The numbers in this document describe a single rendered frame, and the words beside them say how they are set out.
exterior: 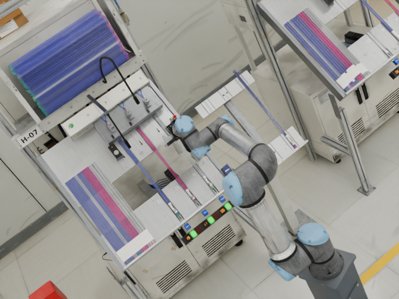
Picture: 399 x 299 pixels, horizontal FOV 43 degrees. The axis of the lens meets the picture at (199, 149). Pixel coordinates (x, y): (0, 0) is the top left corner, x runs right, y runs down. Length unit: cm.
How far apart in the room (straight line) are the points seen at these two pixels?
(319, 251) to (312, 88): 132
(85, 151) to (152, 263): 78
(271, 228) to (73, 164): 112
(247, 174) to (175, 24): 269
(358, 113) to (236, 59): 165
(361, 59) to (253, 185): 133
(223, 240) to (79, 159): 105
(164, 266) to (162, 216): 57
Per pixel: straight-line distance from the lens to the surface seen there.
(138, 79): 265
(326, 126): 328
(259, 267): 314
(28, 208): 447
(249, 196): 187
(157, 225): 254
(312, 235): 211
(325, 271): 222
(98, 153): 263
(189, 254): 308
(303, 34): 293
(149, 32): 430
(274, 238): 201
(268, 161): 188
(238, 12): 323
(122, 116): 261
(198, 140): 218
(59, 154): 266
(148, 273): 302
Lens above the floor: 234
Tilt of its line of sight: 34 degrees down
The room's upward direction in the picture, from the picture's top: 29 degrees counter-clockwise
